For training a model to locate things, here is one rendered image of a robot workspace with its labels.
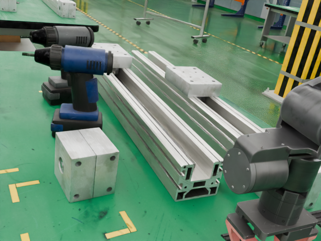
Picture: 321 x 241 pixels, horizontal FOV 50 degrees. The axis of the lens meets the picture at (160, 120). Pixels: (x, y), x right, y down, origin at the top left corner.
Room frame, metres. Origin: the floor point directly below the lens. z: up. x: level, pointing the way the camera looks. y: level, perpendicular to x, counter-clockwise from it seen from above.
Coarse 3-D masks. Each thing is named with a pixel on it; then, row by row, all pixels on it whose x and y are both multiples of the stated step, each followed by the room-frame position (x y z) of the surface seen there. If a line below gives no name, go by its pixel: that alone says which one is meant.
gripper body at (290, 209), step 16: (272, 192) 0.39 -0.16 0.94; (288, 192) 0.38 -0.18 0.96; (304, 192) 0.39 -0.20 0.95; (240, 208) 0.40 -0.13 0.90; (256, 208) 0.40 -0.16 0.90; (272, 208) 0.38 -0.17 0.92; (288, 208) 0.38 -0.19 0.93; (304, 208) 0.43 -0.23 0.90; (256, 224) 0.37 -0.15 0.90; (272, 224) 0.38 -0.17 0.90; (288, 224) 0.38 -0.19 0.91; (304, 224) 0.39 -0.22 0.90
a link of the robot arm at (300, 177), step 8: (288, 160) 0.37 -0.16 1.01; (296, 160) 0.38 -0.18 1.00; (304, 160) 0.38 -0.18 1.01; (312, 160) 0.38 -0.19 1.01; (320, 160) 0.39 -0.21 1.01; (296, 168) 0.38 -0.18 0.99; (304, 168) 0.38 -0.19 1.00; (312, 168) 0.38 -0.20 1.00; (288, 176) 0.38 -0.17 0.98; (296, 176) 0.38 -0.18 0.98; (304, 176) 0.38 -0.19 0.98; (312, 176) 0.38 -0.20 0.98; (288, 184) 0.38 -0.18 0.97; (296, 184) 0.38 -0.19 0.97; (304, 184) 0.38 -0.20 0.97; (312, 184) 0.39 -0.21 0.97
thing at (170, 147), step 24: (120, 72) 1.09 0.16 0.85; (120, 96) 0.87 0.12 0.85; (144, 96) 0.91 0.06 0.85; (120, 120) 0.85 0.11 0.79; (144, 120) 0.72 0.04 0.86; (168, 120) 0.77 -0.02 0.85; (144, 144) 0.70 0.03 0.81; (168, 144) 0.62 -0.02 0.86; (192, 144) 0.66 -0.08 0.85; (168, 168) 0.59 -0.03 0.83; (192, 168) 0.56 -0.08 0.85; (216, 168) 0.59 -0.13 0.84; (192, 192) 0.58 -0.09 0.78; (216, 192) 0.60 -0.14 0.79
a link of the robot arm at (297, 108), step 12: (312, 84) 0.43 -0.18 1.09; (288, 96) 0.42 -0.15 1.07; (300, 96) 0.41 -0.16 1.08; (312, 96) 0.40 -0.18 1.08; (288, 108) 0.41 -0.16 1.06; (300, 108) 0.40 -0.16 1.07; (312, 108) 0.38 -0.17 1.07; (288, 120) 0.41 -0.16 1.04; (300, 120) 0.39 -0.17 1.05; (312, 120) 0.37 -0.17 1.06; (300, 132) 0.40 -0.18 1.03; (312, 132) 0.37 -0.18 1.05
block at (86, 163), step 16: (96, 128) 0.62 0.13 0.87; (64, 144) 0.54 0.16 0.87; (80, 144) 0.55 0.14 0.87; (96, 144) 0.56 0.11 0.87; (112, 144) 0.57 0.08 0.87; (64, 160) 0.52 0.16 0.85; (80, 160) 0.50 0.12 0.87; (96, 160) 0.52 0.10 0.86; (112, 160) 0.54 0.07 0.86; (64, 176) 0.52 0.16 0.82; (80, 176) 0.50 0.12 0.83; (96, 176) 0.52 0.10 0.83; (112, 176) 0.54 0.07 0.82; (64, 192) 0.52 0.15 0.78; (80, 192) 0.51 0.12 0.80; (96, 192) 0.52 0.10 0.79; (112, 192) 0.54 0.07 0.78
